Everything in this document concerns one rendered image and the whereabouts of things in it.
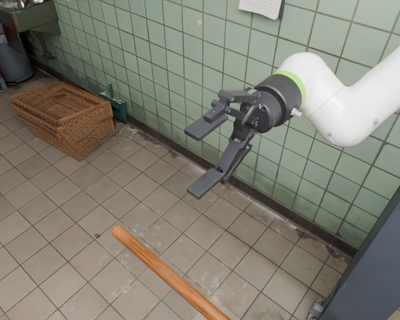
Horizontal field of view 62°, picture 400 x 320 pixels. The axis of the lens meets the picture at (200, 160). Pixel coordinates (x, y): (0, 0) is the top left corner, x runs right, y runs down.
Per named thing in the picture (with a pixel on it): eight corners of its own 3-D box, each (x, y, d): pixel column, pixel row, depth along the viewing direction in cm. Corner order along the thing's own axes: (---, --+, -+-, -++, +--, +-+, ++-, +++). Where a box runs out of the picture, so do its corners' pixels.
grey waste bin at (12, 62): (42, 74, 356) (23, 22, 317) (9, 89, 336) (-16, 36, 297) (24, 63, 373) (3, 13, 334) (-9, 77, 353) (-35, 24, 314)
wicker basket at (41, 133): (72, 168, 259) (62, 141, 240) (27, 141, 282) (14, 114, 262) (117, 134, 288) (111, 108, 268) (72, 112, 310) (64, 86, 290)
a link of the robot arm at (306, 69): (284, 67, 81) (312, 33, 72) (320, 104, 80) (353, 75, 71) (250, 91, 74) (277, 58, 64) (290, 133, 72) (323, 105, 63)
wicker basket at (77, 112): (69, 150, 246) (58, 120, 227) (20, 125, 267) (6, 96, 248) (115, 116, 275) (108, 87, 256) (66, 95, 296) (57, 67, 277)
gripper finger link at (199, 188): (211, 167, 63) (211, 169, 64) (186, 188, 59) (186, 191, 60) (223, 174, 62) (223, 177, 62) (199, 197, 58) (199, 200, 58)
